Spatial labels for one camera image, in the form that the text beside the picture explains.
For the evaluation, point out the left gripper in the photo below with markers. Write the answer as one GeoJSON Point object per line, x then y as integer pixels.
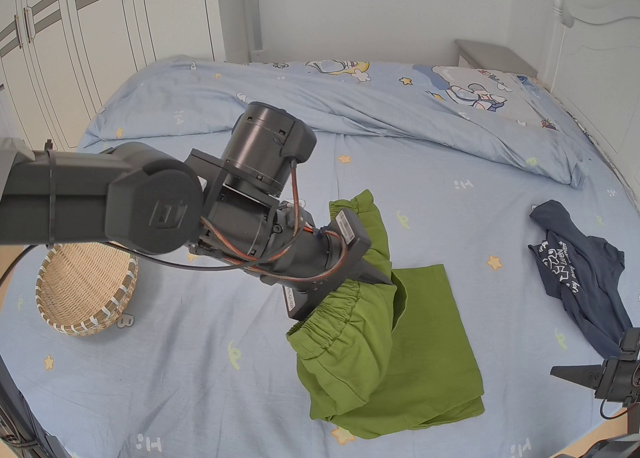
{"type": "Point", "coordinates": [310, 266]}

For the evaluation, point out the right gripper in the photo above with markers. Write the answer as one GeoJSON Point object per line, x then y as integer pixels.
{"type": "Point", "coordinates": [620, 381]}

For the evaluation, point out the green shorts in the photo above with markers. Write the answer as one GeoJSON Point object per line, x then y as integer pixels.
{"type": "Point", "coordinates": [425, 346]}

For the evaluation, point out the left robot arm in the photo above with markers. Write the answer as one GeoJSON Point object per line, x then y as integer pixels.
{"type": "Point", "coordinates": [100, 196]}

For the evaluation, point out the bed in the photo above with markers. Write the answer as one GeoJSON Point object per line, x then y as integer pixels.
{"type": "Point", "coordinates": [200, 396]}

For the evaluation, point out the round woven basket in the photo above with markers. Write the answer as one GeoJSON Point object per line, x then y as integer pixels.
{"type": "Point", "coordinates": [80, 291]}

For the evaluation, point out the dark blue printed T-shirt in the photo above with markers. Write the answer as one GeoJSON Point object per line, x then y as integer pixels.
{"type": "Point", "coordinates": [585, 271]}

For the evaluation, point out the pale blue quilt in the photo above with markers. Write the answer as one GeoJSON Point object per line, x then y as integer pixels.
{"type": "Point", "coordinates": [300, 96]}

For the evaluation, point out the pale printed pillow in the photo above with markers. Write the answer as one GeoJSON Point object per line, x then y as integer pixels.
{"type": "Point", "coordinates": [480, 91]}

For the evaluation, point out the grey bedside table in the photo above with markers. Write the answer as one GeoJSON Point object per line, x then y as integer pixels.
{"type": "Point", "coordinates": [490, 54]}

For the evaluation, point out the white wardrobe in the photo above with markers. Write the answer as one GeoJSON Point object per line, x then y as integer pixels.
{"type": "Point", "coordinates": [100, 46]}

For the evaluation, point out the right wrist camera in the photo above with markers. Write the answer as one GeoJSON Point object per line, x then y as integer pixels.
{"type": "Point", "coordinates": [631, 343]}

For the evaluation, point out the white wall pipe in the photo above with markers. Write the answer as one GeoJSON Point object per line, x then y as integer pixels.
{"type": "Point", "coordinates": [252, 1]}

